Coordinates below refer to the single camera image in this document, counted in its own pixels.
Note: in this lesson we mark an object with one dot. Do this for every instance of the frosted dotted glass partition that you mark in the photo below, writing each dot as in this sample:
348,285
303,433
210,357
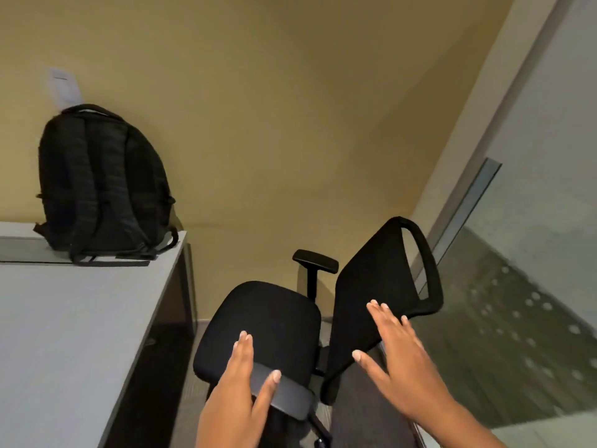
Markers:
513,321

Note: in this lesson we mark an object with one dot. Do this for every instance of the person's right hand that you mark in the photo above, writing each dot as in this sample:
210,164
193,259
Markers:
410,368

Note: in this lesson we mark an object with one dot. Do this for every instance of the white table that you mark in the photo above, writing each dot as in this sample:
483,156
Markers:
70,331

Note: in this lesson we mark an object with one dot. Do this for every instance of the grey backpack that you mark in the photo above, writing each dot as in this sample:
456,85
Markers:
102,181

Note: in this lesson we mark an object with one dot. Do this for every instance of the person's left hand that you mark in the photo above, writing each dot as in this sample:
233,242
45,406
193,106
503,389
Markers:
233,405

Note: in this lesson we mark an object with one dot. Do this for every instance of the black chair with armrests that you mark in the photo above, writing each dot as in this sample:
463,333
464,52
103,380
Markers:
270,321

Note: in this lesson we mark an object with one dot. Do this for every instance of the white wall switch panel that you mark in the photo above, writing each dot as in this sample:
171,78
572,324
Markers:
63,88

